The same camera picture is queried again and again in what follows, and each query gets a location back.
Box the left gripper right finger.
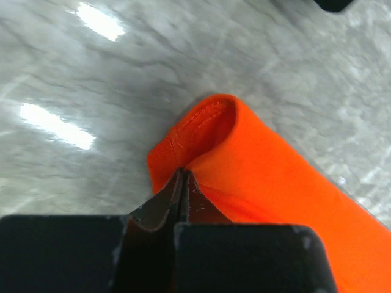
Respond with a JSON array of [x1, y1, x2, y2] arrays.
[[180, 171, 232, 224]]

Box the folded black t shirt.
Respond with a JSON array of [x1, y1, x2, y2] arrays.
[[315, 0, 354, 13]]

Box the orange t shirt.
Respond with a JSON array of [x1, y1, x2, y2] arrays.
[[147, 94, 390, 292]]

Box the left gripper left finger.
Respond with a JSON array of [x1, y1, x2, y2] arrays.
[[126, 167, 184, 234]]

